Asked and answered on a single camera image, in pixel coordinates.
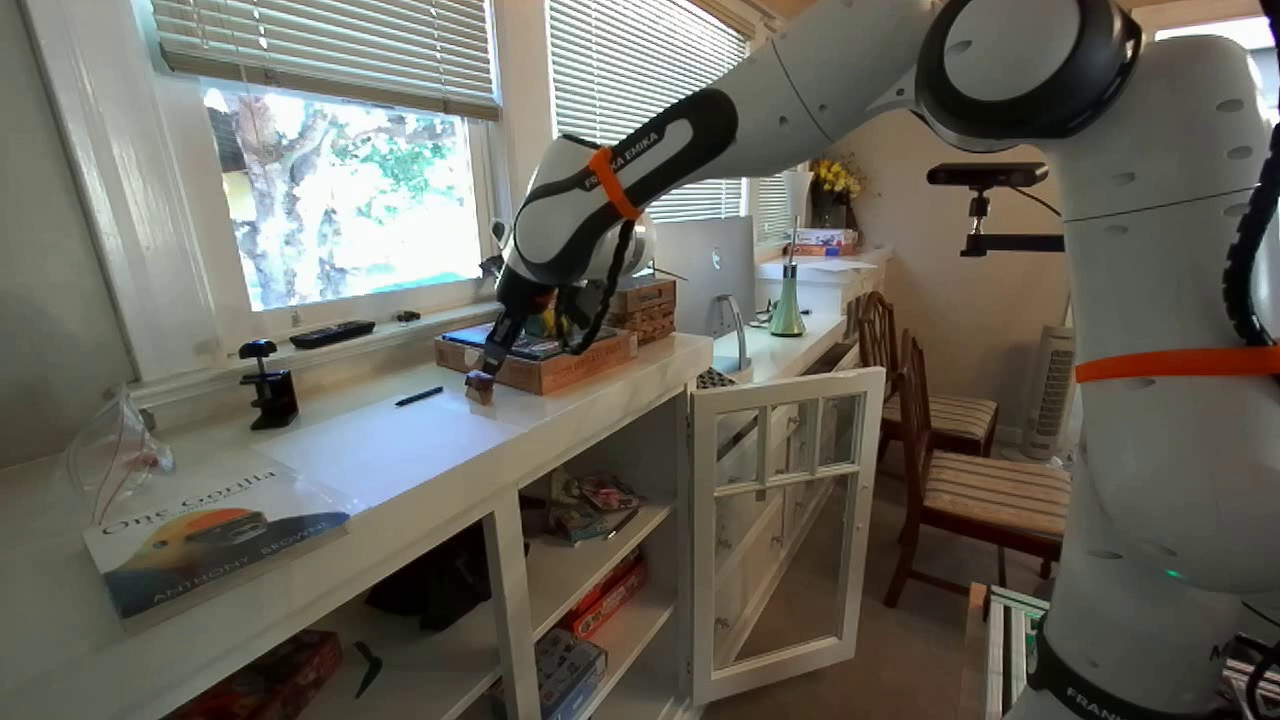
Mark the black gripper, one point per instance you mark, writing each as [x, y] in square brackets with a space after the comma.
[516, 293]

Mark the light brown wooden block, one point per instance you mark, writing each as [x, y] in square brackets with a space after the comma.
[472, 394]

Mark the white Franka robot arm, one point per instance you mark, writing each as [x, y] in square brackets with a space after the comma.
[1173, 403]

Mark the orange board game box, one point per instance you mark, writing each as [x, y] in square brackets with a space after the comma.
[572, 368]

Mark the black pen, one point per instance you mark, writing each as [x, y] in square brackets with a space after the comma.
[416, 397]

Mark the small black sill item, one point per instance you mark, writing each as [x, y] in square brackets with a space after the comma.
[407, 316]

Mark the black remote control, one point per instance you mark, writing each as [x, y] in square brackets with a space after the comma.
[330, 332]

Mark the stacked magazines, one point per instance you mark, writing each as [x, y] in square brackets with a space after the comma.
[586, 504]

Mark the white framed window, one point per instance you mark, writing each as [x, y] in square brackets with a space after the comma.
[346, 200]

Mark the silver desktop computer monitor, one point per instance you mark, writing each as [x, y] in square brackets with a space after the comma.
[701, 264]

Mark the black table clamp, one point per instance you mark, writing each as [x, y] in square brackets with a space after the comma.
[275, 397]

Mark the black bag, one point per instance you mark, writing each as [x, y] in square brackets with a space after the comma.
[432, 586]

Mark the white counter shelf unit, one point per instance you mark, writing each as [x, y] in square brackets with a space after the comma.
[511, 603]

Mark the red books stack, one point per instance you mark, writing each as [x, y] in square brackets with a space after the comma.
[605, 593]

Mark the white glass-pane cabinet door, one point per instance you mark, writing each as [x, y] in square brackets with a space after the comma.
[701, 535]

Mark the green bottle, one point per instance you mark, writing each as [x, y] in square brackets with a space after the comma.
[785, 307]

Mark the white window blinds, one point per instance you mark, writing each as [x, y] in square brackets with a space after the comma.
[323, 55]
[586, 65]

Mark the colourful game boxes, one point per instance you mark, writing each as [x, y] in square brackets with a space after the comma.
[564, 667]

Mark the small black tool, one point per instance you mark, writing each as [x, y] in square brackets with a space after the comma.
[364, 667]

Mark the sunset cover picture book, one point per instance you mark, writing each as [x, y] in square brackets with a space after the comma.
[214, 541]

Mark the yellow flower bouquet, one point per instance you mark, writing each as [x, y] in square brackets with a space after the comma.
[833, 183]

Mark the reddish brown box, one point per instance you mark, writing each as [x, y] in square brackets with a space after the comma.
[265, 674]

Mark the clear plastic bag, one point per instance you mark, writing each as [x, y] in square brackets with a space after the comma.
[117, 454]

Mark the wooden chair striped cushion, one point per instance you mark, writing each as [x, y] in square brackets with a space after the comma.
[963, 421]
[993, 495]

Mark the white tower fan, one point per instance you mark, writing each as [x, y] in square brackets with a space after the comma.
[1053, 394]

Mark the black stereo camera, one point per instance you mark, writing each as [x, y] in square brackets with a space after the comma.
[987, 174]

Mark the black camera stand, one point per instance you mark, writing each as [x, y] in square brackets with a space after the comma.
[1015, 247]

